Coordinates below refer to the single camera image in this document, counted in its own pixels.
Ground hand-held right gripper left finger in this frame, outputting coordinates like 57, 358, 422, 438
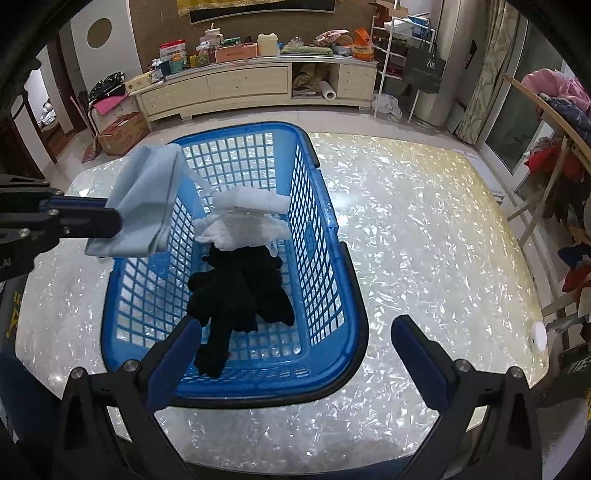
53, 316, 204, 480

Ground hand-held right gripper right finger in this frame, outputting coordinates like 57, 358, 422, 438
392, 316, 543, 480

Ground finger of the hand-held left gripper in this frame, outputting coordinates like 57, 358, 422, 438
56, 207, 124, 240
46, 195, 112, 212

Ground light blue cloth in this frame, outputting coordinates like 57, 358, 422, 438
84, 144, 185, 258

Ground black garment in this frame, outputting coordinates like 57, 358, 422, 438
187, 242, 296, 379

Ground blue plastic basket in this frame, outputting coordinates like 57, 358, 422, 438
100, 121, 369, 409

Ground white cloth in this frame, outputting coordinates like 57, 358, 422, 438
193, 210, 293, 254

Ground broom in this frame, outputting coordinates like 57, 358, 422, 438
69, 95, 100, 163

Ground brown cardboard box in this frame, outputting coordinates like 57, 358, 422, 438
98, 112, 149, 156

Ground pink folded cloth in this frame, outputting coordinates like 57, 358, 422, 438
92, 95, 127, 114

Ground dark clothes pile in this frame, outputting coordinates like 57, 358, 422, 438
88, 71, 126, 99

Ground red and white bag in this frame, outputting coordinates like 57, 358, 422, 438
159, 39, 188, 70

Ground cream television cabinet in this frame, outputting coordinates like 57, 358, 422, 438
129, 58, 380, 123

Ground pink box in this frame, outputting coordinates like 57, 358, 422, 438
215, 42, 258, 63

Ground red hanging clothes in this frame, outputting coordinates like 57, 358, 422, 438
526, 138, 585, 174

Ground black television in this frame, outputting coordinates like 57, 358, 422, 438
189, 0, 337, 25

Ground white plastic bag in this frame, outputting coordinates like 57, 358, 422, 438
373, 92, 403, 118

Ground green pad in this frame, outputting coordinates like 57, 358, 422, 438
281, 41, 333, 56

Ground wooden drying rack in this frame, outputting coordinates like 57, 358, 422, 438
503, 71, 591, 324

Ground patterned curtain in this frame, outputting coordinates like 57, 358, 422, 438
455, 0, 520, 146

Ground dark blue garment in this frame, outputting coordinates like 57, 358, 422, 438
538, 95, 591, 134

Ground black shopping bag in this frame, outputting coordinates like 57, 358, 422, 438
404, 46, 448, 93

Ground patterned snack bag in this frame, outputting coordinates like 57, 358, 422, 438
314, 28, 351, 47

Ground white metal rack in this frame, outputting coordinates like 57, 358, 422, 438
372, 14, 437, 123

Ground pink blanket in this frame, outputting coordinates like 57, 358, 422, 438
522, 68, 591, 109

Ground orange bag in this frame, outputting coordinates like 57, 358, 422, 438
352, 28, 375, 61

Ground standing air conditioner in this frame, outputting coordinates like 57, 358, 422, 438
411, 0, 481, 127

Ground open cardboard box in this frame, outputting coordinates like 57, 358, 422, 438
369, 0, 409, 19

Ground round brown wall disc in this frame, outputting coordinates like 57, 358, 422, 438
87, 17, 113, 43

